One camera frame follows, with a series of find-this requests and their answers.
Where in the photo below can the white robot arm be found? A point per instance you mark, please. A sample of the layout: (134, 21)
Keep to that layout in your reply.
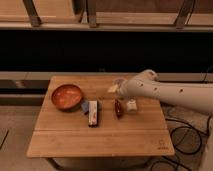
(193, 96)

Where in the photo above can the blue grey small object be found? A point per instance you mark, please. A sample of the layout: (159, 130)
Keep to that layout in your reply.
(85, 106)

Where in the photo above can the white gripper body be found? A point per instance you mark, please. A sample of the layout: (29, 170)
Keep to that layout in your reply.
(113, 89)

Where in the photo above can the orange bowl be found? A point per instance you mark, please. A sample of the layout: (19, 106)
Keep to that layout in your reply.
(66, 96)

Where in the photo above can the small white bottle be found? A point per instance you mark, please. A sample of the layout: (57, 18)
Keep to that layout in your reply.
(131, 105)

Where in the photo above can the snack bar packet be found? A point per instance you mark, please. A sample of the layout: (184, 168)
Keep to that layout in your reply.
(93, 113)

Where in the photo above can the wooden table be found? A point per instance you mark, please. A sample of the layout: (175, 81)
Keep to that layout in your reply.
(67, 134)

